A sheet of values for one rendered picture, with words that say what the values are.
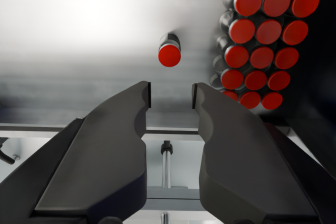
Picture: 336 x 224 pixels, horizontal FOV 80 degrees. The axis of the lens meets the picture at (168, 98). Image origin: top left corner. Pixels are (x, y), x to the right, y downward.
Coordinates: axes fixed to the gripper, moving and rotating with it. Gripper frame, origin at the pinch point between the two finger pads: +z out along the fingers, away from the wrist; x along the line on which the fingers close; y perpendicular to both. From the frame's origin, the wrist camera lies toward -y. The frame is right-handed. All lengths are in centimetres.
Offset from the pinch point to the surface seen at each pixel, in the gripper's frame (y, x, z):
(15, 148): 107, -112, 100
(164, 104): 8.5, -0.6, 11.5
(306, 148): 10.5, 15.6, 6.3
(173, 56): 0.6, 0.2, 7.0
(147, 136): 14.3, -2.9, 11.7
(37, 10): -2.3, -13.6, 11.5
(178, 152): 107, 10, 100
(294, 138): 11.1, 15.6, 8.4
